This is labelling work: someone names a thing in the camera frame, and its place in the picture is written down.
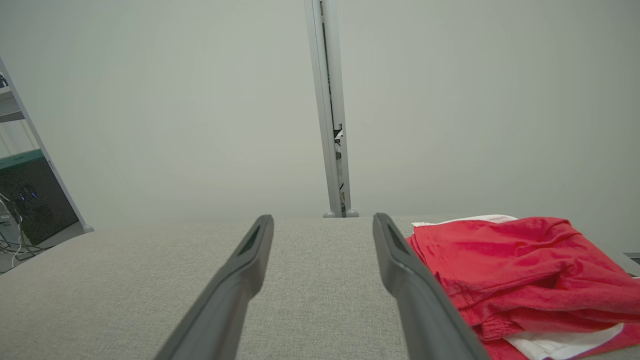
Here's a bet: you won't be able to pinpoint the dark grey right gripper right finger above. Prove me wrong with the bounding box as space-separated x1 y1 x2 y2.
372 212 491 360

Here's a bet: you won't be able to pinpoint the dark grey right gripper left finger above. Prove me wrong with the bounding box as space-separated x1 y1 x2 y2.
154 215 275 360

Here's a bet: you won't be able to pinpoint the red shorts with white hem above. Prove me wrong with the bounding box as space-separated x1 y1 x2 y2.
406 216 640 342

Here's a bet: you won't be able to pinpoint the red jersey with number 23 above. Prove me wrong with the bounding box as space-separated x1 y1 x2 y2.
411 214 640 360

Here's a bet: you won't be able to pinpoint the black computer case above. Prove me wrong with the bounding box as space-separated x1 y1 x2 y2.
0 149 80 246

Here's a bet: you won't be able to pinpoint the grey metal shelf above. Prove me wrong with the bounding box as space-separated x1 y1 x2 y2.
0 85 26 124

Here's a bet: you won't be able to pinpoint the grey metal partition post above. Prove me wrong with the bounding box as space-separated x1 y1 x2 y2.
304 0 360 219

